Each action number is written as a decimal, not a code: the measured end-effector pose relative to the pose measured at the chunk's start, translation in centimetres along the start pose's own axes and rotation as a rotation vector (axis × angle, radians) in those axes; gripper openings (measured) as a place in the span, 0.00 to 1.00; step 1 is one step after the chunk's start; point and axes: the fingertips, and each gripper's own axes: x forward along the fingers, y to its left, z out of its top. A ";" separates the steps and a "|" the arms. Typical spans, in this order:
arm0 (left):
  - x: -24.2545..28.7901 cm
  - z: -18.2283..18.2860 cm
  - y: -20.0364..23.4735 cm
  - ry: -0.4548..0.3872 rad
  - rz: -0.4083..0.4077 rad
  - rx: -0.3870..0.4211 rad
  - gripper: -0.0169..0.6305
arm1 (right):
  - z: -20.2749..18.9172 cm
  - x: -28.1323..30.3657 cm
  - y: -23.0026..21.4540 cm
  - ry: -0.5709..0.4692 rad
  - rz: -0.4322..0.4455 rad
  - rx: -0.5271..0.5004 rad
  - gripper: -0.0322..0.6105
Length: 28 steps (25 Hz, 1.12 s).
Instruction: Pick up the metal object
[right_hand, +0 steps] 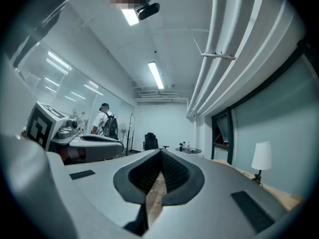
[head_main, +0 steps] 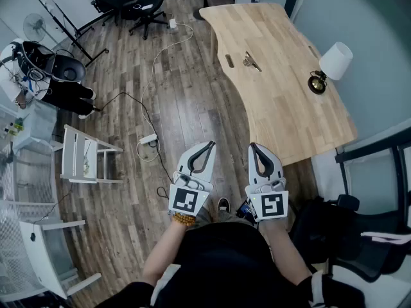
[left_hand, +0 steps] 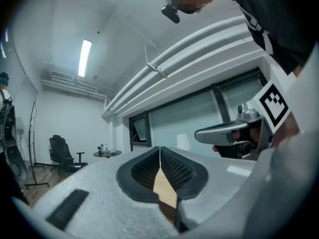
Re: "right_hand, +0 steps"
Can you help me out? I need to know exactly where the round black table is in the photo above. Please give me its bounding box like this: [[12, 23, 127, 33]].
[[175, 147, 202, 154]]

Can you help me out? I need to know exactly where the black office chair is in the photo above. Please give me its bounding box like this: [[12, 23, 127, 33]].
[[143, 132, 160, 151]]

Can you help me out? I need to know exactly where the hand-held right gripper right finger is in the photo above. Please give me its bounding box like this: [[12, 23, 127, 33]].
[[144, 148, 289, 239]]

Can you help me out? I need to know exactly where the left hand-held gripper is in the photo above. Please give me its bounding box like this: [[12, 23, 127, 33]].
[[25, 102, 125, 163]]

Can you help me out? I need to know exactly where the person's black shirt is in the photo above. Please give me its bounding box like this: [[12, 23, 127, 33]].
[[3, 0, 105, 68]]

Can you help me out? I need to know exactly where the white shade table lamp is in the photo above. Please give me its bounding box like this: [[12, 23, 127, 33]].
[[251, 141, 273, 187]]

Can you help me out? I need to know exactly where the white ceiling pipe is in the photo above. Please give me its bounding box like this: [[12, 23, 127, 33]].
[[190, 0, 266, 117], [186, 0, 227, 116]]

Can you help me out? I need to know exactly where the black framed window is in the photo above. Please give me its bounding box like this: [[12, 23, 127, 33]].
[[211, 107, 235, 166]]

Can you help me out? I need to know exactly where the black head camera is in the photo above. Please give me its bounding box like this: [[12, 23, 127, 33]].
[[136, 2, 161, 21]]

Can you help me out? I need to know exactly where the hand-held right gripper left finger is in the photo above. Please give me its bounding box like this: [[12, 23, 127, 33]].
[[65, 148, 162, 236]]

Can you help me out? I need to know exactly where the white pipe bracket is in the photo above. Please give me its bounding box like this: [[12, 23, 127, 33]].
[[200, 51, 237, 61]]

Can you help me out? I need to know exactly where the long ceiling light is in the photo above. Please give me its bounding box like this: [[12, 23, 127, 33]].
[[147, 61, 165, 90], [121, 7, 140, 26]]

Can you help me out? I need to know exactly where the black metal frame stand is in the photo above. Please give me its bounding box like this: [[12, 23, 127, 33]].
[[126, 113, 137, 156]]

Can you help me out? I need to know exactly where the white standing fan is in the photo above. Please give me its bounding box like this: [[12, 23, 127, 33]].
[[118, 122, 128, 145]]

